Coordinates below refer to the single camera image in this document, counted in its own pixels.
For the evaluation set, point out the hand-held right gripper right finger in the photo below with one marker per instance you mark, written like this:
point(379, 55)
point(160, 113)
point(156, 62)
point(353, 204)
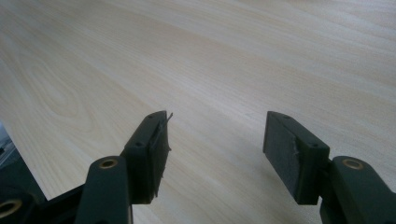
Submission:
point(292, 158)

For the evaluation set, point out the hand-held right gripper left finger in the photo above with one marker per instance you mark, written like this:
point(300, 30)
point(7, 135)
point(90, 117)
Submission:
point(146, 155)

